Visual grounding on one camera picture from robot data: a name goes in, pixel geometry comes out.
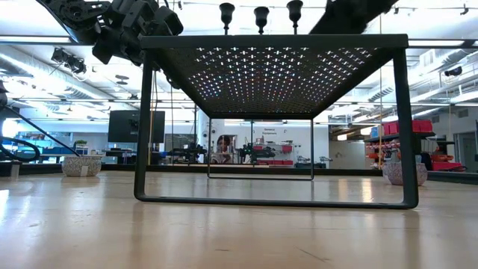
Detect person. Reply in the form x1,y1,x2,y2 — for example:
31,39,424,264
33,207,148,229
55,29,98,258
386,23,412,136
211,134,235,164

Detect black monitor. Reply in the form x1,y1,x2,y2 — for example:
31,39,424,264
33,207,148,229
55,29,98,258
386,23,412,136
108,110,166,144

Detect black candle stick holder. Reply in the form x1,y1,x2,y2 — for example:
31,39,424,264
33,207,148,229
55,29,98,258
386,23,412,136
253,6,270,35
286,0,304,35
219,2,236,36

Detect black looped cable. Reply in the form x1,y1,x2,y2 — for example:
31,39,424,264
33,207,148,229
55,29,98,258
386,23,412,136
0,133,41,162

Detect black perforated metal shelf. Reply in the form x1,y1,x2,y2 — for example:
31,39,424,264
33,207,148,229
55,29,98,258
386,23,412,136
133,33,420,210

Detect black aluminium table frame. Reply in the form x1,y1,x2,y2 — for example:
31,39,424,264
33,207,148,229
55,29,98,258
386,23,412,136
0,160,478,186

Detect white candle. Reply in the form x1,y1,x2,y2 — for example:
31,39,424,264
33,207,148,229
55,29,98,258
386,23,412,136
60,155,103,178
381,161,429,187

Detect black ceiling camera cluster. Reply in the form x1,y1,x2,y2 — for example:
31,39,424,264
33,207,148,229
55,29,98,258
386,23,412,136
51,47,87,75

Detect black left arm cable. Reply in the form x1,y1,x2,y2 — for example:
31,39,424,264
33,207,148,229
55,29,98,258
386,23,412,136
5,104,81,157

